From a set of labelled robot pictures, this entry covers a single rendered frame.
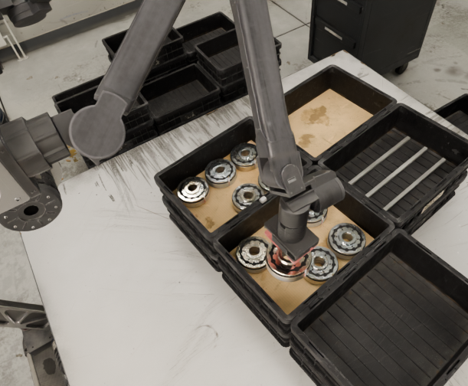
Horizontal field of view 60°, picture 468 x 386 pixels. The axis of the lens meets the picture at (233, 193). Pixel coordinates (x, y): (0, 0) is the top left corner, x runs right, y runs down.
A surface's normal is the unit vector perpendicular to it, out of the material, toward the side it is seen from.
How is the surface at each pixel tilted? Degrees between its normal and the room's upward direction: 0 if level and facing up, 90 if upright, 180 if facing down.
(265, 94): 48
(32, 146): 56
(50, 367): 0
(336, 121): 0
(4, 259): 0
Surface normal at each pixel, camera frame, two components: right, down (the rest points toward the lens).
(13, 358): -0.08, -0.60
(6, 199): 0.52, 0.66
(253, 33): 0.29, 0.11
